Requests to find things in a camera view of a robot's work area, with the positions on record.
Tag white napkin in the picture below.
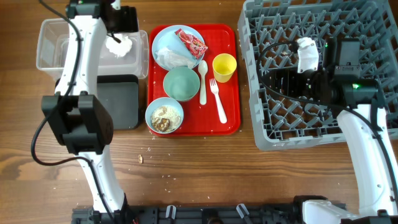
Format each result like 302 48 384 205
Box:
105 34 132 57

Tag red snack wrapper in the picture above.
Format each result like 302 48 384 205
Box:
175 29 208 59

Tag light blue bowl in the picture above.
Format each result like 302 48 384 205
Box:
145 97 184 134

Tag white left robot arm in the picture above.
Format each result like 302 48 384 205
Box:
30 1 139 223

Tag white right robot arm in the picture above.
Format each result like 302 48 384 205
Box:
256 37 397 223

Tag grey dishwasher rack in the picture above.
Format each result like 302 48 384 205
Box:
238 0 397 151

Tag black waste tray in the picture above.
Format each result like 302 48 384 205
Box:
97 75 140 130

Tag light blue plate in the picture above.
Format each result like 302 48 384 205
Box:
152 25 205 70

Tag yellow plastic cup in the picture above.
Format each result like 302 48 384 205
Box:
212 54 237 83

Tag clear plastic bin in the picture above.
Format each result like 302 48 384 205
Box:
36 19 149 80

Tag cream plastic fork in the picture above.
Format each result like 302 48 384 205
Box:
210 78 227 124

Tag green bowl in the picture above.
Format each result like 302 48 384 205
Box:
163 67 200 102

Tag cream plastic spoon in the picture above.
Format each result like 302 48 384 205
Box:
198 60 208 105

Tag food scraps with rice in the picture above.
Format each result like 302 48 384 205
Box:
150 105 182 133

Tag brown food crumb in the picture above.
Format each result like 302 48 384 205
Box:
138 154 144 164

